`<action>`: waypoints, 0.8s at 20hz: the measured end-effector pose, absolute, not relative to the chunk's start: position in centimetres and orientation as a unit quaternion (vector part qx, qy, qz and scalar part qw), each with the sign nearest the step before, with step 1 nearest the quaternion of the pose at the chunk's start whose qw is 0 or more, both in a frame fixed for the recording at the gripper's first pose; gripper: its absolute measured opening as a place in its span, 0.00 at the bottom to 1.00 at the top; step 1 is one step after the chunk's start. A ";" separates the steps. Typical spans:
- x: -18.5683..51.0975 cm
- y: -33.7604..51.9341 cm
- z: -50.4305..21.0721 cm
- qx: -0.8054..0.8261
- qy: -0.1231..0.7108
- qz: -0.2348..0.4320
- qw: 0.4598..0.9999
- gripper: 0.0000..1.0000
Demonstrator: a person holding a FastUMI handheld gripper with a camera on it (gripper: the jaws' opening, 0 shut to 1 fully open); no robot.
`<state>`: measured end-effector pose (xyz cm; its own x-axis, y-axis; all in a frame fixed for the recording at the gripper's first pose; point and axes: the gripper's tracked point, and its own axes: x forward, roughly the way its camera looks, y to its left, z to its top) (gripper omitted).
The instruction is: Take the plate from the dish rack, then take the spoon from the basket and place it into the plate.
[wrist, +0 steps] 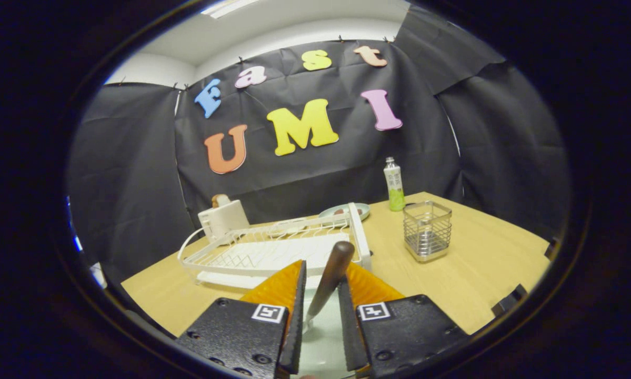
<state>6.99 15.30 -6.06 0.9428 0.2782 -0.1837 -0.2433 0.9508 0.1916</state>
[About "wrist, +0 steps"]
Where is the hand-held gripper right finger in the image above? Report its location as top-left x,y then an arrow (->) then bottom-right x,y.
337,262 -> 468,379

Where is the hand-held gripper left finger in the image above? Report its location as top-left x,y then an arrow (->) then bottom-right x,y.
176,260 -> 308,379

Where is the pale green plate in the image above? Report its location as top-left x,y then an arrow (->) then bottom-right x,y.
293,274 -> 371,378

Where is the wooden handle spoon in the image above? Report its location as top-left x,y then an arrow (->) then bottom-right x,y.
304,241 -> 356,333

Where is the white wire dish rack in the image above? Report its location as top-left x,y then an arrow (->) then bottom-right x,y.
177,203 -> 373,290

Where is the metal wire basket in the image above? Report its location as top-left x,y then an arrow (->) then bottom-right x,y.
403,201 -> 453,263

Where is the small pale side plate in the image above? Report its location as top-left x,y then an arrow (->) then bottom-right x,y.
318,203 -> 371,222

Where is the white toaster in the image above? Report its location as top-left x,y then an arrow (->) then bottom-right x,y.
198,200 -> 251,243

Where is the green label drink bottle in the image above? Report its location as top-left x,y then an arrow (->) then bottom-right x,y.
383,157 -> 406,212

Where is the black table edge clamp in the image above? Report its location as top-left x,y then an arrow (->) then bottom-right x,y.
492,284 -> 527,316

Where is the white and blue object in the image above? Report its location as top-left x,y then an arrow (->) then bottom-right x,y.
65,196 -> 108,289

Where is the ceiling light panel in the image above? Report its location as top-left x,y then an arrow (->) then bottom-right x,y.
202,0 -> 258,19

